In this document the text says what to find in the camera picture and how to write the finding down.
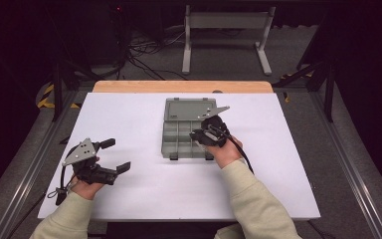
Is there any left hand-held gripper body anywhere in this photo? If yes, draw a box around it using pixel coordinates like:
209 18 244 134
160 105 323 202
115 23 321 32
61 136 119 186

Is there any black tripod stand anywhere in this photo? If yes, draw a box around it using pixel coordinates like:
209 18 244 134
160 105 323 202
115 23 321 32
272 49 337 123
48 56 97 122

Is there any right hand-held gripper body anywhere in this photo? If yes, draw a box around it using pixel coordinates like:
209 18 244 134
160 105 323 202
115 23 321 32
192 105 231 148

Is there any bundle of black floor cables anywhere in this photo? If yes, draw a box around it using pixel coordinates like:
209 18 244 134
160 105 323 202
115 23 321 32
112 28 188 82

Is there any yellow black floor tape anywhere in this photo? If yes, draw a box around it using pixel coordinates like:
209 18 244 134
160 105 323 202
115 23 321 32
36 83 82 111

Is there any aluminium floor rail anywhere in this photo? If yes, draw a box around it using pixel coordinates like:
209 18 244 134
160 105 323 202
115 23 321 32
0 89 81 239
307 89 382 239

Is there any person's right hand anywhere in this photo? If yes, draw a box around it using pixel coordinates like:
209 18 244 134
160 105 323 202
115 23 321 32
204 134 245 170

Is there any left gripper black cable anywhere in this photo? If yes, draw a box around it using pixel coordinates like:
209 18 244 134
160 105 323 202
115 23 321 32
47 145 81 207

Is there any person's left hand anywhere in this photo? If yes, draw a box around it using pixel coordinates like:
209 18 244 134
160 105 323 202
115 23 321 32
69 156 106 201

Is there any white metal desk frame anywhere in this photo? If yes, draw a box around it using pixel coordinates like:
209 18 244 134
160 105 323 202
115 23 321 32
181 4 277 77

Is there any grey transparent compartment box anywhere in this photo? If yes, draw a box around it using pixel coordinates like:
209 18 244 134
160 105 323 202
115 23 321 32
160 97 219 161

